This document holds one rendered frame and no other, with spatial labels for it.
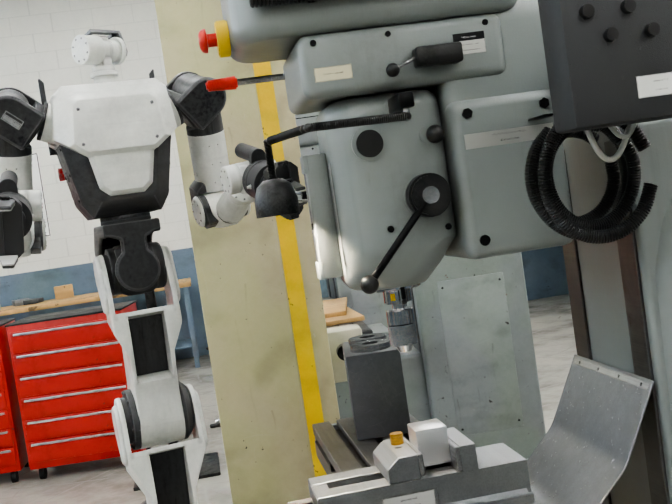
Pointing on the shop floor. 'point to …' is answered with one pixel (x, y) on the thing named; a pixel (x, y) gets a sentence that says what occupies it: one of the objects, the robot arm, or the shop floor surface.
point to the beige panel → (256, 285)
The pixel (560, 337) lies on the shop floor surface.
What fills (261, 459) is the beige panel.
